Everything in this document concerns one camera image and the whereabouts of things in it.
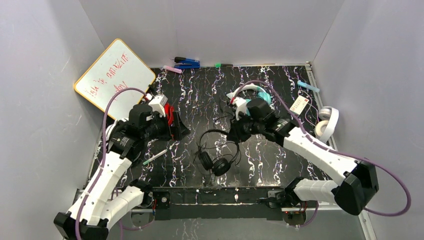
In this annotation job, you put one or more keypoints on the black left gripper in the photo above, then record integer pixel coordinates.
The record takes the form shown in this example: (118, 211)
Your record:
(174, 125)

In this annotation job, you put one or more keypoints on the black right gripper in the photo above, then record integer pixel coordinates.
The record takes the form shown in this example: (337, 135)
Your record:
(238, 129)

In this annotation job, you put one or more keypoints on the red headphones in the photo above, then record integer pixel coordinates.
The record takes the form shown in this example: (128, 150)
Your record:
(169, 109)

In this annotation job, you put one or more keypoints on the small white labelled box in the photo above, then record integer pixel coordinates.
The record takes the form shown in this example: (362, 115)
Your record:
(299, 105)

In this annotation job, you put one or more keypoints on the white beige headphones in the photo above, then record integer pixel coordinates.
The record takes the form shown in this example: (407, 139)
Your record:
(325, 128)

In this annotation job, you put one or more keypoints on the black and white headphones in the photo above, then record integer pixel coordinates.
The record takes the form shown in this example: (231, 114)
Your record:
(110, 130)

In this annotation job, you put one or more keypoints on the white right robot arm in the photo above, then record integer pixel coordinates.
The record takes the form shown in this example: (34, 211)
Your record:
(352, 183)

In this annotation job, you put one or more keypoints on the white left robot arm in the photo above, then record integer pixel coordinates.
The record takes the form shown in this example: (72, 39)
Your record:
(94, 213)

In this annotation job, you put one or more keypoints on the teal headphones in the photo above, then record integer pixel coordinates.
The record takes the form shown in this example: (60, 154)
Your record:
(260, 93)

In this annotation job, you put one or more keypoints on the white green capped pen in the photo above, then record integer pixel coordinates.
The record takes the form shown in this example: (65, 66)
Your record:
(154, 157)

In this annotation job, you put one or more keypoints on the pink marker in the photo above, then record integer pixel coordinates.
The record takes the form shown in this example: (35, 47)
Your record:
(172, 69)

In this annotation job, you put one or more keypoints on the blue stapler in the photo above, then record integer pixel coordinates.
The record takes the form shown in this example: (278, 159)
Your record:
(186, 63)

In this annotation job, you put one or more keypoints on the green capped marker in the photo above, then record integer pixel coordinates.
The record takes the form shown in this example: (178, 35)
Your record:
(222, 65)

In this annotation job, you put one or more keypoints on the light blue marker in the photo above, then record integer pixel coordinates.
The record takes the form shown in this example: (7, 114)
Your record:
(308, 86)

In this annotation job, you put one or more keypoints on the yellow framed whiteboard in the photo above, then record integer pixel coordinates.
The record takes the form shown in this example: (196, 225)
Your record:
(117, 68)

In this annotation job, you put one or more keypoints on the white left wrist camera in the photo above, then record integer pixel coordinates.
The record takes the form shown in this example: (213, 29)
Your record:
(157, 103)

